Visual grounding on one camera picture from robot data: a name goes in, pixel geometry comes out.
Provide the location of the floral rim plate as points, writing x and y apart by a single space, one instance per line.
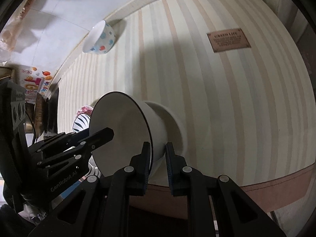
87 110

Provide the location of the colourful fruit wall sticker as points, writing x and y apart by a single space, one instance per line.
35 80

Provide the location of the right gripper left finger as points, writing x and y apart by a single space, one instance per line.
129 181

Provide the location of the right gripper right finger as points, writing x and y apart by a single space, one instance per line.
187 181

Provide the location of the plain white bowl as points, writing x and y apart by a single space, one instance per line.
176 134

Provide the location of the clear plastic bag left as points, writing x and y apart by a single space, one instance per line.
13 28

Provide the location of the white bowl blue rim dots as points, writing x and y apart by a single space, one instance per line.
100 39

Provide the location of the white bowl dark rim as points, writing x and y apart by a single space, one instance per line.
133 123

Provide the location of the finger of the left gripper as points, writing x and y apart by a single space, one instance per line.
61 143
74 163

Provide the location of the brown mat label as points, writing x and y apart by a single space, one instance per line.
228 39

